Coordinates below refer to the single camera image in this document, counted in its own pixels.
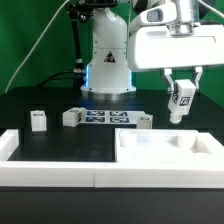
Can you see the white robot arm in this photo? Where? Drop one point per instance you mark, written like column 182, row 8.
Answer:
column 108, row 75

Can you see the white square tabletop part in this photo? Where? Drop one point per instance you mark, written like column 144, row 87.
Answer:
column 165, row 146

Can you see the white U-shaped obstacle fence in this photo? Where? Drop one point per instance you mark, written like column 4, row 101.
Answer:
column 194, row 174

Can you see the blue tag marker sheet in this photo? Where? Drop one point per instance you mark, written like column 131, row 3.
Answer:
column 112, row 117

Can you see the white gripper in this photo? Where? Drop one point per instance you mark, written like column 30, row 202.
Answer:
column 170, row 36

